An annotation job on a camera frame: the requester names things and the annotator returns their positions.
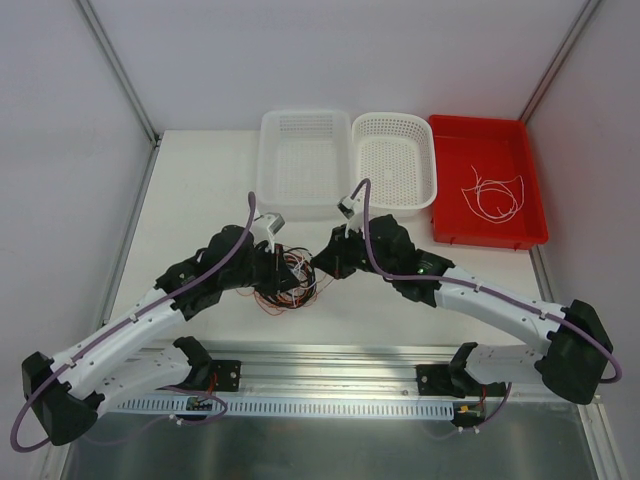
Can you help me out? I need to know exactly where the red plastic tray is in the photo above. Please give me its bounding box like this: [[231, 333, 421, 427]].
[[428, 115, 549, 250]]

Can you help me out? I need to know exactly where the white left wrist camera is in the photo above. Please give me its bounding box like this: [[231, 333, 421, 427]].
[[250, 212, 285, 253]]

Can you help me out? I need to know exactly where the orange wire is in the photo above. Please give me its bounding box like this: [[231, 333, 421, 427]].
[[252, 244, 341, 319]]

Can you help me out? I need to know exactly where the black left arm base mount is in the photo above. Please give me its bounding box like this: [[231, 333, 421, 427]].
[[162, 336, 242, 393]]

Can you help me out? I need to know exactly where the round white perforated basket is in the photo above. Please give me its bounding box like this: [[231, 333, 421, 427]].
[[352, 112, 438, 217]]

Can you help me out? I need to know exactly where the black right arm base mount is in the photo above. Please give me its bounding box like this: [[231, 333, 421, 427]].
[[415, 342, 507, 399]]

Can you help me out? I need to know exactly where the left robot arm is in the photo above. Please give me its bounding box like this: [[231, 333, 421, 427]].
[[21, 214, 296, 446]]

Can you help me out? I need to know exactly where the white slotted cable duct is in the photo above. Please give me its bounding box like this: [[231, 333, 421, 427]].
[[113, 394, 454, 421]]

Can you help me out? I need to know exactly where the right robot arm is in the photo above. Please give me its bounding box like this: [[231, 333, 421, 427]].
[[312, 215, 614, 405]]

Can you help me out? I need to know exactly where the rectangular white perforated basket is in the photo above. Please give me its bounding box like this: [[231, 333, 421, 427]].
[[255, 109, 354, 222]]

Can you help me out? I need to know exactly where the white wire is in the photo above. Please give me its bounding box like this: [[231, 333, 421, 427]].
[[282, 252, 314, 289], [459, 163, 526, 222]]

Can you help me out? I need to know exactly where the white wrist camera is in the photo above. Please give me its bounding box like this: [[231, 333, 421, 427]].
[[337, 195, 368, 238], [250, 212, 285, 253]]

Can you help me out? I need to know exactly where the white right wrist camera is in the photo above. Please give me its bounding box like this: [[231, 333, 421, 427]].
[[337, 195, 368, 238]]

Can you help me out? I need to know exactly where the aluminium rail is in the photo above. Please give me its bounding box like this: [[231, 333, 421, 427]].
[[119, 342, 591, 399]]

